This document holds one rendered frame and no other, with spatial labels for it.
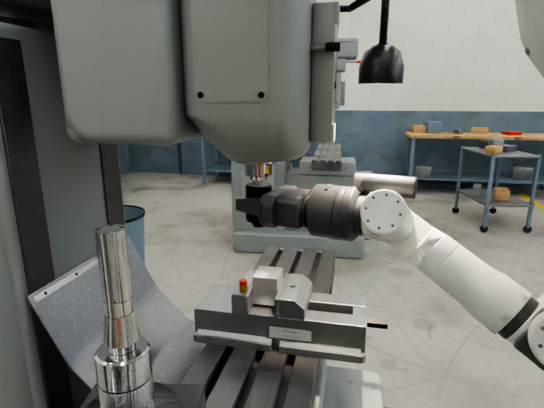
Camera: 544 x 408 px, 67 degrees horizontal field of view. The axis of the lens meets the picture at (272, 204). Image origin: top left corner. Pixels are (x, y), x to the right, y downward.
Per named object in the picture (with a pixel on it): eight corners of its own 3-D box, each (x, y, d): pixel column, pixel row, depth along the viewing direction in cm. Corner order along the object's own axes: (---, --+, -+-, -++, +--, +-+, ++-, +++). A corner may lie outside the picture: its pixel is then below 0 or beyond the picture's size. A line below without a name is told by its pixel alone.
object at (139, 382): (157, 425, 37) (152, 367, 35) (100, 439, 35) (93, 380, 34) (154, 390, 41) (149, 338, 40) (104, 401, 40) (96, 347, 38)
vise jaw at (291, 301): (312, 291, 90) (312, 274, 89) (304, 320, 79) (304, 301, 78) (285, 288, 91) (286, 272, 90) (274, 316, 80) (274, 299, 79)
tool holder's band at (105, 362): (152, 367, 35) (151, 358, 35) (93, 380, 34) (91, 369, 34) (149, 338, 40) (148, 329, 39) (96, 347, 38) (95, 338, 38)
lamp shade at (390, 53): (410, 82, 65) (414, 41, 63) (367, 82, 63) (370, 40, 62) (391, 84, 71) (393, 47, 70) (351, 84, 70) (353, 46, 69)
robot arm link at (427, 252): (367, 227, 70) (433, 281, 64) (355, 218, 62) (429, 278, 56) (392, 198, 69) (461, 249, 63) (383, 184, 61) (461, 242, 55)
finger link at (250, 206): (237, 194, 72) (268, 198, 69) (237, 212, 73) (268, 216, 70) (232, 197, 71) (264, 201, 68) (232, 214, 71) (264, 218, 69)
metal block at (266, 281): (282, 293, 88) (282, 267, 87) (277, 306, 83) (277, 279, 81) (259, 291, 89) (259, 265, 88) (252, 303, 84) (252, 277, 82)
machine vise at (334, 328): (365, 322, 91) (367, 277, 88) (365, 364, 77) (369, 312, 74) (216, 306, 98) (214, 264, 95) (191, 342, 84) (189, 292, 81)
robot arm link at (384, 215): (342, 242, 70) (410, 253, 65) (323, 233, 60) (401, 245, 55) (352, 179, 72) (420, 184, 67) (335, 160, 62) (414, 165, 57)
